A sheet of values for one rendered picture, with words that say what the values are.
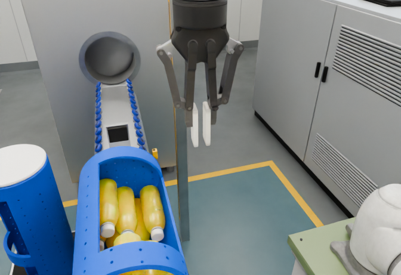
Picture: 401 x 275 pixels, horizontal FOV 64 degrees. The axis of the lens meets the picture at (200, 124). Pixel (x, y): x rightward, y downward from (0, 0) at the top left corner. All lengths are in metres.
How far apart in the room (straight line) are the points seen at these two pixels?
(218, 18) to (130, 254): 0.55
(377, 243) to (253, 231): 1.61
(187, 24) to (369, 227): 0.69
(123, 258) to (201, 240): 1.62
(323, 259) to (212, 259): 1.30
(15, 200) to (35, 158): 0.18
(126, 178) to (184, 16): 0.83
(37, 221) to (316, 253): 1.10
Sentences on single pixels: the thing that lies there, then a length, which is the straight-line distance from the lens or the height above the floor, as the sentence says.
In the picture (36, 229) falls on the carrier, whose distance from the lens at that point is 1.58.
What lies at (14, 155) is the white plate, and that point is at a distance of 1.56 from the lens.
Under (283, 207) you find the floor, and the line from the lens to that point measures 2.65.
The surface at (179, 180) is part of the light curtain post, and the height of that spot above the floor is 0.56.
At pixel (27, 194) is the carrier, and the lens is 1.46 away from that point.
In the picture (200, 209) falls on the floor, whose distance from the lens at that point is 2.56.
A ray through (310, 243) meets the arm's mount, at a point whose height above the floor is 1.04.
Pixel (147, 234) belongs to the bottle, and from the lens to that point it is 1.09.
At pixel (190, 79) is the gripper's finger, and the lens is 0.48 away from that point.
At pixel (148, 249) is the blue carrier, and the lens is 0.79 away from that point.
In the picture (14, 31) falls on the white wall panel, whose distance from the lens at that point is 5.45.
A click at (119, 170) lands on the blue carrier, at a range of 1.16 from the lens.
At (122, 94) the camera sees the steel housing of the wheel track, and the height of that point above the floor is 0.93.
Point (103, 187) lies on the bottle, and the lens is 1.08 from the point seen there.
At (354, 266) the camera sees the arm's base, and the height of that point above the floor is 1.07.
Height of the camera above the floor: 1.85
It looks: 32 degrees down
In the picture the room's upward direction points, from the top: straight up
